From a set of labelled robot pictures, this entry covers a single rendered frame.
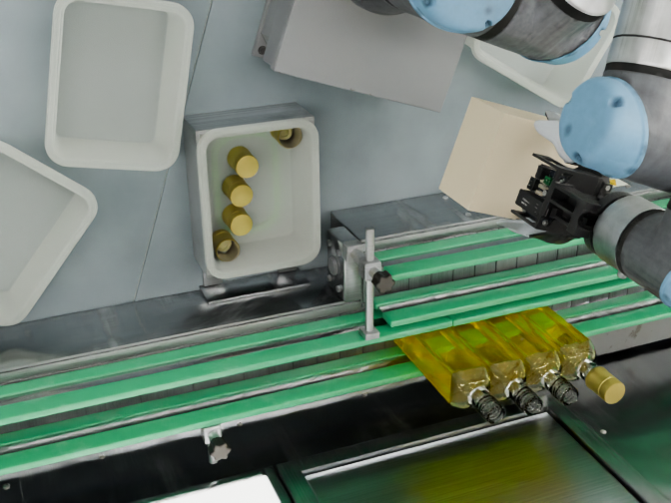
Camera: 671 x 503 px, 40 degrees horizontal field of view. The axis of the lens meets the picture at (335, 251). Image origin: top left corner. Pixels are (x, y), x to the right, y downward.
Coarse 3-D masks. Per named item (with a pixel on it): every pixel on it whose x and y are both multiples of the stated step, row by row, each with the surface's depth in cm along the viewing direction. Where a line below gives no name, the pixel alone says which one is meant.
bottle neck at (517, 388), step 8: (512, 384) 126; (520, 384) 126; (512, 392) 125; (520, 392) 124; (528, 392) 124; (520, 400) 124; (528, 400) 123; (536, 400) 124; (520, 408) 124; (528, 408) 125; (536, 408) 124
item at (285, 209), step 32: (224, 128) 124; (256, 128) 125; (288, 128) 127; (224, 160) 133; (288, 160) 137; (256, 192) 137; (288, 192) 139; (224, 224) 137; (256, 224) 139; (288, 224) 141; (320, 224) 135; (256, 256) 136; (288, 256) 136
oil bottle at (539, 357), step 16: (480, 320) 140; (496, 320) 138; (512, 320) 138; (512, 336) 134; (528, 336) 134; (528, 352) 130; (544, 352) 130; (528, 368) 129; (544, 368) 129; (560, 368) 130; (528, 384) 130
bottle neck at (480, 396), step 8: (472, 392) 124; (480, 392) 124; (488, 392) 124; (472, 400) 124; (480, 400) 123; (488, 400) 122; (496, 400) 122; (480, 408) 122; (488, 408) 121; (496, 408) 121; (504, 408) 122; (488, 416) 121; (496, 416) 122
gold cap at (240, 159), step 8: (232, 152) 132; (240, 152) 131; (248, 152) 131; (232, 160) 131; (240, 160) 129; (248, 160) 129; (256, 160) 130; (232, 168) 133; (240, 168) 129; (248, 168) 130; (256, 168) 130; (240, 176) 130; (248, 176) 130
